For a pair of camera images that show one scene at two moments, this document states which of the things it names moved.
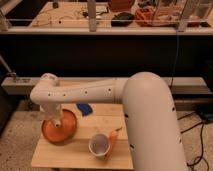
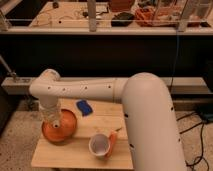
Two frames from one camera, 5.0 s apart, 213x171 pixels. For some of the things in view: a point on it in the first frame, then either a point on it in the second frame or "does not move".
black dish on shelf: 122,19 does not move
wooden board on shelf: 72,14 does not move
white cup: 99,145 does not move
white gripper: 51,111 to 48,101
